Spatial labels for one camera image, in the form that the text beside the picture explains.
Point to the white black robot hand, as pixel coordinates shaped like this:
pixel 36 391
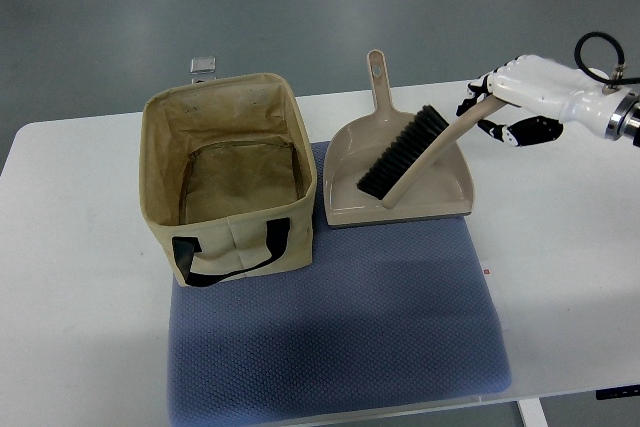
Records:
pixel 554 93

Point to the pink hand broom black bristles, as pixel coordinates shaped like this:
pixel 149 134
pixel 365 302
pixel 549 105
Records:
pixel 417 147

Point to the small metal clip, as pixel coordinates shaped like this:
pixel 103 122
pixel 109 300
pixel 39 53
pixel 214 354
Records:
pixel 202 69

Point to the blue textured mat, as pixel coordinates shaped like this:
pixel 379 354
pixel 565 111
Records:
pixel 385 315

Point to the pink plastic dustpan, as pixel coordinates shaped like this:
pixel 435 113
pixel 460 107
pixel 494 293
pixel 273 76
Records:
pixel 368 156

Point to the yellow fabric bag black handle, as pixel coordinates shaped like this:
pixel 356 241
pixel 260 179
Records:
pixel 227 179

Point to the black table control panel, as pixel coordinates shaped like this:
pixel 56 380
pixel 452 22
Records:
pixel 618 392

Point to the white table leg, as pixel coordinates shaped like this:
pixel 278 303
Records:
pixel 532 413

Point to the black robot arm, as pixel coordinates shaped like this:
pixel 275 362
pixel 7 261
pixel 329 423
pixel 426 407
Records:
pixel 625 121

